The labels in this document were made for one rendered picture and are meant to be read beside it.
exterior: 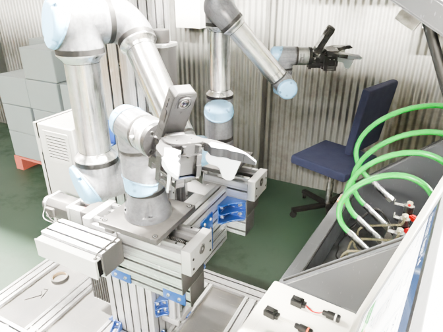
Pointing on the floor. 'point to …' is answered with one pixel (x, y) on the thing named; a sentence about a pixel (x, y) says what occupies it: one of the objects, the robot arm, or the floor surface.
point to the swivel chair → (381, 100)
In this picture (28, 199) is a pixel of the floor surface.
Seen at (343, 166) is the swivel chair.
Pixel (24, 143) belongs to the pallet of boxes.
